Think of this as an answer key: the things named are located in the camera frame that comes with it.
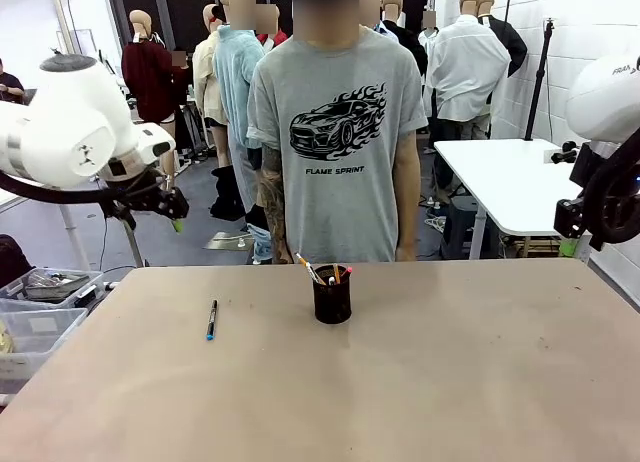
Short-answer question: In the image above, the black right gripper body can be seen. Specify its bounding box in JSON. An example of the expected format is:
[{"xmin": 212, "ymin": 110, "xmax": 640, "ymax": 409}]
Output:
[{"xmin": 553, "ymin": 197, "xmax": 585, "ymax": 242}]

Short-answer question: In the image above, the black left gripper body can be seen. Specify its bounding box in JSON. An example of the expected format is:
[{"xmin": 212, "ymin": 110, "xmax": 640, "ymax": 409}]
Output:
[{"xmin": 142, "ymin": 185, "xmax": 191, "ymax": 220}]

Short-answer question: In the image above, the black pen blue cap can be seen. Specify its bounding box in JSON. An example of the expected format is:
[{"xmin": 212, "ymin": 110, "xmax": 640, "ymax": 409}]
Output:
[{"xmin": 204, "ymin": 299, "xmax": 220, "ymax": 342}]

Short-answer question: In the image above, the tattooed right forearm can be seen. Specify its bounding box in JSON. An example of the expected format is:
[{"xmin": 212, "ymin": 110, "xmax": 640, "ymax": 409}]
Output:
[{"xmin": 256, "ymin": 143, "xmax": 294, "ymax": 244}]

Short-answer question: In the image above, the bare left forearm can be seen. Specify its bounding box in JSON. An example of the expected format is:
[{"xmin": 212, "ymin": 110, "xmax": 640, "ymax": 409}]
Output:
[{"xmin": 392, "ymin": 130, "xmax": 421, "ymax": 239}]

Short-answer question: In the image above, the white pen orange tip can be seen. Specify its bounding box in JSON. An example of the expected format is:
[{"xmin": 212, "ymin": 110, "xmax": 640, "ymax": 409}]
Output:
[{"xmin": 294, "ymin": 252, "xmax": 327, "ymax": 286}]

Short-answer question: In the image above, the black mesh pen holder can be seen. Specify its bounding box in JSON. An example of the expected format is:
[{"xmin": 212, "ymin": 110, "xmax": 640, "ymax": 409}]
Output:
[{"xmin": 312, "ymin": 264, "xmax": 354, "ymax": 326}]

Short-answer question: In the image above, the person's right hand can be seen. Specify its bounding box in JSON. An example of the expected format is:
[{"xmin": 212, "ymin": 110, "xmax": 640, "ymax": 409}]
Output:
[{"xmin": 272, "ymin": 237, "xmax": 297, "ymax": 265}]

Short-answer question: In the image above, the person's left hand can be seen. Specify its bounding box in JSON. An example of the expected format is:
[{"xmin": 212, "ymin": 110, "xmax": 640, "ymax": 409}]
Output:
[{"xmin": 394, "ymin": 235, "xmax": 420, "ymax": 263}]

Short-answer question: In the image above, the white floor power strip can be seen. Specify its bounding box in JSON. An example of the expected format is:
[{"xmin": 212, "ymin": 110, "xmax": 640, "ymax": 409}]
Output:
[{"xmin": 204, "ymin": 230, "xmax": 252, "ymax": 252}]

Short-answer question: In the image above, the large white side table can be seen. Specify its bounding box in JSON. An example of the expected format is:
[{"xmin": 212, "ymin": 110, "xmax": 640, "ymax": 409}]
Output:
[{"xmin": 433, "ymin": 138, "xmax": 599, "ymax": 261}]

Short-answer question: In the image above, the mannequin in maroon sweater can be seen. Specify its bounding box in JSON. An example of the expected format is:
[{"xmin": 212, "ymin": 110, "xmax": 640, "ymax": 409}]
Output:
[{"xmin": 121, "ymin": 9, "xmax": 192, "ymax": 183}]

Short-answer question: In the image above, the mannequin in cream jacket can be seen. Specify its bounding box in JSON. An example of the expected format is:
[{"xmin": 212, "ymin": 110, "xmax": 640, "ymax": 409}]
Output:
[{"xmin": 191, "ymin": 3, "xmax": 230, "ymax": 169}]

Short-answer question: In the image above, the mannequin in light blue fleece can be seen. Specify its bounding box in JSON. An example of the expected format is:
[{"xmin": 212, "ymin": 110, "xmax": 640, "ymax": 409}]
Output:
[{"xmin": 211, "ymin": 0, "xmax": 275, "ymax": 264}]

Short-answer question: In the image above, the black tripod stand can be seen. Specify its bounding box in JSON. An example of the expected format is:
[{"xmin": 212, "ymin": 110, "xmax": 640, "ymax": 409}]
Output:
[{"xmin": 523, "ymin": 17, "xmax": 558, "ymax": 142}]

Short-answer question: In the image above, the clear plastic bin with parts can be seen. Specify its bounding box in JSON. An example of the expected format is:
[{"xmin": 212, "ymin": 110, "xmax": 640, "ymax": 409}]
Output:
[{"xmin": 0, "ymin": 267, "xmax": 106, "ymax": 314}]

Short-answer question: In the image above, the person in grey t-shirt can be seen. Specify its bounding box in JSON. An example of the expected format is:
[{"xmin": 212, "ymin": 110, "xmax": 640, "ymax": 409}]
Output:
[{"xmin": 245, "ymin": 0, "xmax": 429, "ymax": 265}]

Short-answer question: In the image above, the mannequin in white shirt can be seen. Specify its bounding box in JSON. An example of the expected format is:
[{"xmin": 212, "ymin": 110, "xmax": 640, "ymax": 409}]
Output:
[{"xmin": 425, "ymin": 0, "xmax": 512, "ymax": 141}]

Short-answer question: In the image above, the mannequin in black jacket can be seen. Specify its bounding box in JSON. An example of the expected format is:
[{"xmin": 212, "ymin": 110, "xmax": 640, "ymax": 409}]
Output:
[{"xmin": 477, "ymin": 0, "xmax": 529, "ymax": 79}]

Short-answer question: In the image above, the empty clear plastic bin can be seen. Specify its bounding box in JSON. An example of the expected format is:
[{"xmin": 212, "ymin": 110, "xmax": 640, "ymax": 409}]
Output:
[{"xmin": 0, "ymin": 306, "xmax": 90, "ymax": 384}]

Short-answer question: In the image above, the mannequin in red jacket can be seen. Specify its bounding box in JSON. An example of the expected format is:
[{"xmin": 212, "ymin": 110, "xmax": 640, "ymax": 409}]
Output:
[{"xmin": 256, "ymin": 4, "xmax": 290, "ymax": 49}]

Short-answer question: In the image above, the seated person in black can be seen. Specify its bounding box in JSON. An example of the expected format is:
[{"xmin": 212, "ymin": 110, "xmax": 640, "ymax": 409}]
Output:
[{"xmin": 0, "ymin": 58, "xmax": 27, "ymax": 106}]

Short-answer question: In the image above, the black left arm cable sleeve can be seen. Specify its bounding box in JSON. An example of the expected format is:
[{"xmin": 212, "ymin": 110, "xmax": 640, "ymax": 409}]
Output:
[{"xmin": 0, "ymin": 167, "xmax": 169, "ymax": 218}]

